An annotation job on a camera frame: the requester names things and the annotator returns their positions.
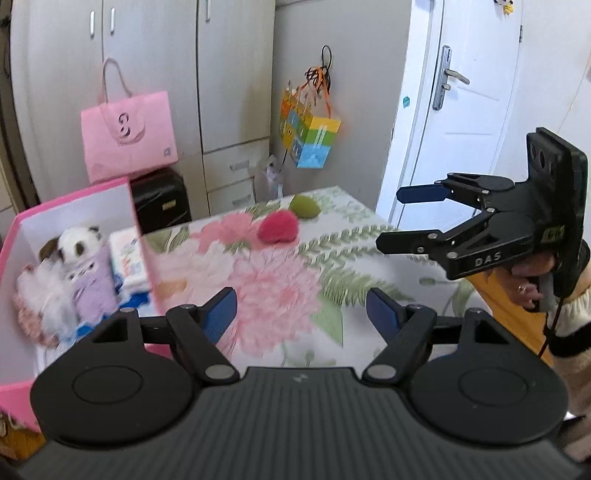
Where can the pink storage box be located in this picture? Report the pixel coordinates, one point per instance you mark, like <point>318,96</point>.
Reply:
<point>109,206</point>

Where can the pink fluffy pompom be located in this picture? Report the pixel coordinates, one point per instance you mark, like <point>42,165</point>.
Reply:
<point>279,227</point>

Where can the purple plush toy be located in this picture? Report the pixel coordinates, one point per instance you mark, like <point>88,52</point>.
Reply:
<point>98,264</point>

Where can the white panda plush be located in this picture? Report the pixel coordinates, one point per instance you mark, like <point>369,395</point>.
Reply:
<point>73,245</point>

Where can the grey wardrobe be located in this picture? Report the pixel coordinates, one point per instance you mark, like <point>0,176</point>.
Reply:
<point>212,58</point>

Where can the silver door handle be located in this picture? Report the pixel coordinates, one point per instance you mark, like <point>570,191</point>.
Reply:
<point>445,72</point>

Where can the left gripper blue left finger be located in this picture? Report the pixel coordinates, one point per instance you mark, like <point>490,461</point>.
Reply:
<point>217,314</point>

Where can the pink paper shopping bag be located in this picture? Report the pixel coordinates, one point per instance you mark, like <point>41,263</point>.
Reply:
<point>127,138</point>

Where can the white door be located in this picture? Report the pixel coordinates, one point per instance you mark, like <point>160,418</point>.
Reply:
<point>465,135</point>

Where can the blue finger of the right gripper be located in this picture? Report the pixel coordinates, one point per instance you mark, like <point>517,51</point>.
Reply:
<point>436,192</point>
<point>404,242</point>

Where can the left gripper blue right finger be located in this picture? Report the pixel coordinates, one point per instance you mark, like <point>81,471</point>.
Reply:
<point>385,313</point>

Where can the person's right hand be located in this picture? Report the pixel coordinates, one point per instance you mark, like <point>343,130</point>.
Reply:
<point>517,280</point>

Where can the colourful hanging gift bag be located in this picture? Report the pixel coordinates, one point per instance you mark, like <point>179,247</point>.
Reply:
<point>308,126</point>

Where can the white fluffy mesh puff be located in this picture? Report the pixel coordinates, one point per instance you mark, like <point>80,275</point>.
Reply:
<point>45,290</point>

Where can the green makeup sponge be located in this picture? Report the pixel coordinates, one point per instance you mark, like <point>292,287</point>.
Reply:
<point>304,207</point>

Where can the white tissue pack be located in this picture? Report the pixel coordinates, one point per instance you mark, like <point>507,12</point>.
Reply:
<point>127,261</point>

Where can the black suitcase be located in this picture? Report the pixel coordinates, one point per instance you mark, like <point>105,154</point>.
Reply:
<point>160,200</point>

